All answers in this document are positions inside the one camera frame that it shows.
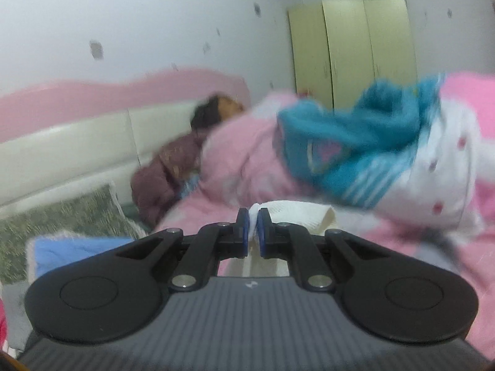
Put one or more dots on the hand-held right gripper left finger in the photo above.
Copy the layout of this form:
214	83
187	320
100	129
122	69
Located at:
244	235

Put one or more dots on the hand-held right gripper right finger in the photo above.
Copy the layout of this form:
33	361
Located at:
263	235

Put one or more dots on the white shirt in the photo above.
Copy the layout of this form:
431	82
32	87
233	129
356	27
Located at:
288	212

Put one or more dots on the pink floral duvet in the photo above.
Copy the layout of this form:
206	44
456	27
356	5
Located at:
247	154

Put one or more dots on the teal patterned blanket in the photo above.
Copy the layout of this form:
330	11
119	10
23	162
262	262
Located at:
371	131

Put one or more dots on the blue folded garment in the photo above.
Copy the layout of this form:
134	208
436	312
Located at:
69	251

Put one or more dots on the green patterned pillow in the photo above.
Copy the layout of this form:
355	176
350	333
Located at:
69	216

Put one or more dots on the pink and cream headboard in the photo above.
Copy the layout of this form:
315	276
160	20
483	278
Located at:
77	131

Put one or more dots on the pale yellow wardrobe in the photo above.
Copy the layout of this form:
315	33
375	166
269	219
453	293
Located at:
348	46

